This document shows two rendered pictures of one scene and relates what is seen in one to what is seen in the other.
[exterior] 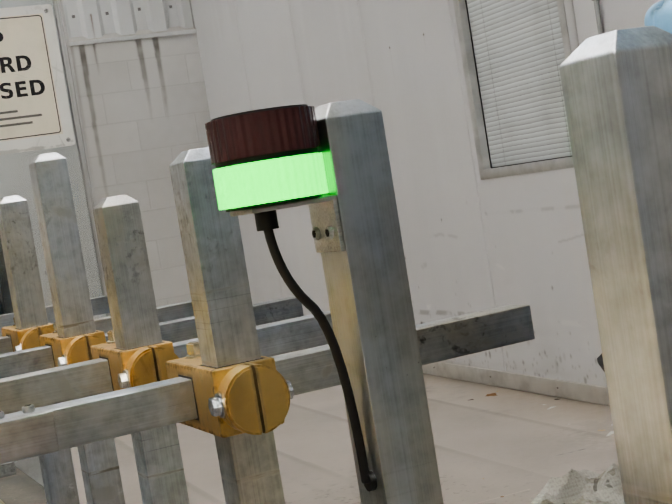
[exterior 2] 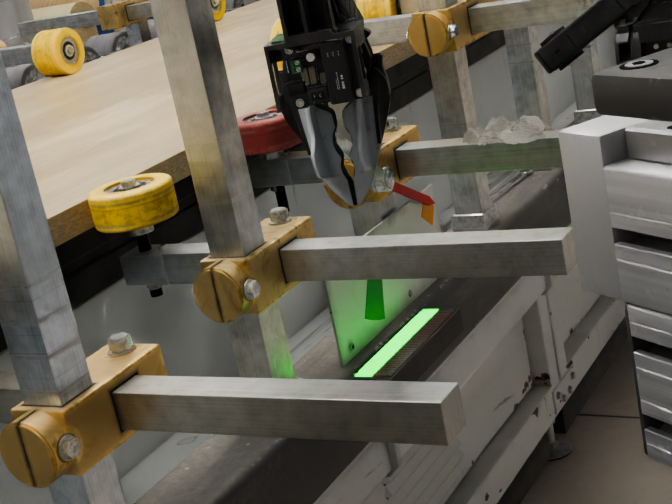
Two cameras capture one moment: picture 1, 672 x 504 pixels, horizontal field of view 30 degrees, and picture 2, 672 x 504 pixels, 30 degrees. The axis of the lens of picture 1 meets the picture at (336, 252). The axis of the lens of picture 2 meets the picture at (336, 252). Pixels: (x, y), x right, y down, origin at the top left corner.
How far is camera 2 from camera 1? 103 cm
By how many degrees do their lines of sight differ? 56
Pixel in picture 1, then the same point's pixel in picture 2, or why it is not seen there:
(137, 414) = (397, 32)
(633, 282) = (166, 46)
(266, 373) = (431, 19)
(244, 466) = (436, 74)
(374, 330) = not seen: hidden behind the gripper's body
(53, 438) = not seen: hidden behind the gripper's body
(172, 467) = (525, 59)
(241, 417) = (416, 45)
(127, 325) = not seen: outside the picture
